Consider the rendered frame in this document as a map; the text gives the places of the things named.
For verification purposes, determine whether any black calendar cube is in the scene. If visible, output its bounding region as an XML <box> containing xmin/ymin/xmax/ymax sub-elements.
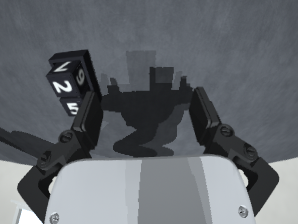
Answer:
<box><xmin>46</xmin><ymin>60</ymin><xmax>87</xmax><ymax>97</ymax></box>
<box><xmin>59</xmin><ymin>83</ymin><xmax>91</xmax><ymax>117</ymax></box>

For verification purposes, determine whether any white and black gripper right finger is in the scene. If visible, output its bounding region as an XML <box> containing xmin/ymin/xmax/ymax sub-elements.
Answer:
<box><xmin>189</xmin><ymin>87</ymin><xmax>279</xmax><ymax>217</ymax></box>

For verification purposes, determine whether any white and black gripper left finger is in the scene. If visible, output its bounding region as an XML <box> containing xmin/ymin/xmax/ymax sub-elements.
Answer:
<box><xmin>17</xmin><ymin>91</ymin><xmax>104</xmax><ymax>224</ymax></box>

